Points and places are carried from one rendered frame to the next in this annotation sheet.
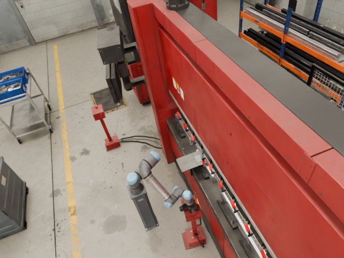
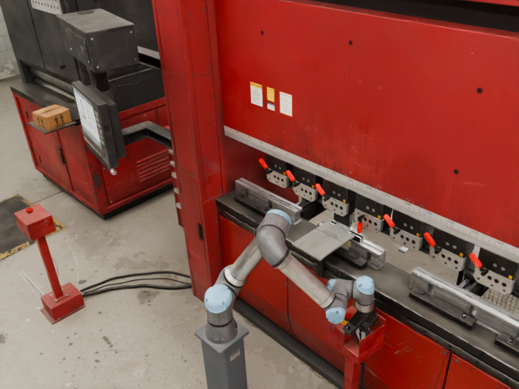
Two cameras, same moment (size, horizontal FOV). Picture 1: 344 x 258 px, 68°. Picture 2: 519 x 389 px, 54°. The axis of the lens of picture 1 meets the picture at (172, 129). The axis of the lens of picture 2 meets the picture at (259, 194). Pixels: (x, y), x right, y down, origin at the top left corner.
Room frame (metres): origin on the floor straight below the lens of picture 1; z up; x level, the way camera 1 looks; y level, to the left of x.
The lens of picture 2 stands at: (0.03, 1.14, 2.52)
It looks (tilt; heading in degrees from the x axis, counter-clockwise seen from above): 31 degrees down; 330
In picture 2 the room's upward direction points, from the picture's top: 3 degrees counter-clockwise
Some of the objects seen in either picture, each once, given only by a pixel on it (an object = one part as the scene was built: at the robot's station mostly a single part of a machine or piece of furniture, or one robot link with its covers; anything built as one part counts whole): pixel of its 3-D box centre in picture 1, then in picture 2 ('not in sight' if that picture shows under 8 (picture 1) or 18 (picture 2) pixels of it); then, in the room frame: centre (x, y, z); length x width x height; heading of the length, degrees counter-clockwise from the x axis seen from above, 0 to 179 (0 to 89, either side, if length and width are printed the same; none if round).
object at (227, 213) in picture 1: (227, 213); (441, 307); (1.08, -0.35, 0.89); 0.30 x 0.05 x 0.03; 13
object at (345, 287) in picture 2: (178, 192); (340, 290); (1.29, 0.05, 1.02); 0.11 x 0.11 x 0.08; 43
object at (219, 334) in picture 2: (135, 186); (220, 323); (1.58, 0.49, 0.82); 0.15 x 0.15 x 0.10
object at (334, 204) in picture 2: (201, 142); (339, 194); (1.71, -0.27, 1.18); 0.15 x 0.09 x 0.17; 13
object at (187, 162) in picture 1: (190, 160); (323, 240); (1.65, -0.13, 1.00); 0.26 x 0.18 x 0.01; 103
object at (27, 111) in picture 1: (23, 106); not in sight; (4.02, 2.60, 0.47); 0.90 x 0.66 x 0.95; 14
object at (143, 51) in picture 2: (134, 52); (137, 61); (2.89, 0.28, 1.67); 0.40 x 0.24 x 0.07; 13
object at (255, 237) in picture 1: (260, 234); not in sight; (0.73, -0.49, 1.18); 0.15 x 0.09 x 0.17; 13
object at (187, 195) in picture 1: (187, 196); (364, 290); (1.23, -0.03, 1.03); 0.09 x 0.08 x 0.11; 43
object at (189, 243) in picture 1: (193, 236); not in sight; (1.28, -0.02, 0.06); 0.25 x 0.20 x 0.12; 96
